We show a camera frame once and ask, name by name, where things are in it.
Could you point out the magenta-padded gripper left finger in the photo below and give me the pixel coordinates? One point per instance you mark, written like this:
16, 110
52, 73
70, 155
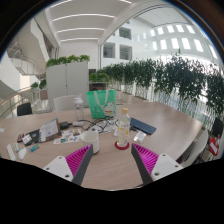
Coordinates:
59, 166

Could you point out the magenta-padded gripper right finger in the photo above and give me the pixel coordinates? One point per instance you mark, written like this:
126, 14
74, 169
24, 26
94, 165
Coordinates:
165, 165

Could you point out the clear yellow-capped drink bottle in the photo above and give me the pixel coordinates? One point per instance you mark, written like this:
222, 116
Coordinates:
123, 130

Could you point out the blue-green marker pen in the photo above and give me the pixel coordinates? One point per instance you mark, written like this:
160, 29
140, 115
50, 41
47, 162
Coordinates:
34, 148

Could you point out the colourful sticker sheet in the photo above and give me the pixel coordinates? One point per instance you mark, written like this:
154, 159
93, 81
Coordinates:
68, 136

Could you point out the white chair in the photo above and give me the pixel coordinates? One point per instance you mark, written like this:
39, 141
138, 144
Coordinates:
65, 103
195, 146

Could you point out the brown tablet case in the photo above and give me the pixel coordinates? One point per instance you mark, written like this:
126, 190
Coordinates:
50, 130

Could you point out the white small packet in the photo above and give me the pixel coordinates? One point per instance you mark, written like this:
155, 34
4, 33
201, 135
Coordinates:
140, 136

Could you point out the black notebook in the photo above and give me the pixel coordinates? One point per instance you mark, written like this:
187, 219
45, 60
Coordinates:
35, 136

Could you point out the white computer mouse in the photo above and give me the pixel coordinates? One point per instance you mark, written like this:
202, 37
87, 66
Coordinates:
22, 153

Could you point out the white paper cup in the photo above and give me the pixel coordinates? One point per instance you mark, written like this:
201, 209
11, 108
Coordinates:
90, 141

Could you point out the black charger block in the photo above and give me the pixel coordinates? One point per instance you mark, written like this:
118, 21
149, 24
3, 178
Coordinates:
63, 125

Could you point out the white printed card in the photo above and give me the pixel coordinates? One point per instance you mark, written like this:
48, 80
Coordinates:
27, 139

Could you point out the red and black case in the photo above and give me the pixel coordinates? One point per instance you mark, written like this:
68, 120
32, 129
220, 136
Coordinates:
20, 137

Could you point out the flat round red coaster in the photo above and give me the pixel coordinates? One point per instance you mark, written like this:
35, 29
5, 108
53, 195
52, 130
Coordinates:
117, 146

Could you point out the red bag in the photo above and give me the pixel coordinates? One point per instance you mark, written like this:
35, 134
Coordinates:
214, 146

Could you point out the clear plastic shaker bottle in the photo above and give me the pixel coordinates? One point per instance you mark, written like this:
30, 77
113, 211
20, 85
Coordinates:
79, 110

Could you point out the black chair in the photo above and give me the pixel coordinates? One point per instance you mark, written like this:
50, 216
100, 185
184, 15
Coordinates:
24, 109
218, 126

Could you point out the green tote bag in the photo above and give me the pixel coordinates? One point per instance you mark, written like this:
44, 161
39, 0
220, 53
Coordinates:
100, 105

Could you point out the potted green plants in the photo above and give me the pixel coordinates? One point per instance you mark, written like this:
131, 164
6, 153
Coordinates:
42, 84

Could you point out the white cabinet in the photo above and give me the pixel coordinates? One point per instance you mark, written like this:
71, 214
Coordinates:
66, 81

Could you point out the green hedge plant row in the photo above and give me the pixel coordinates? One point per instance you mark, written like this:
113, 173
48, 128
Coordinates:
180, 80

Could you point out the green plants atop cabinet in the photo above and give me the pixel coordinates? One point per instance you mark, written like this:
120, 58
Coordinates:
66, 60

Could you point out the ceiling light strips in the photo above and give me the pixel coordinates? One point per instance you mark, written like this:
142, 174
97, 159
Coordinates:
83, 16

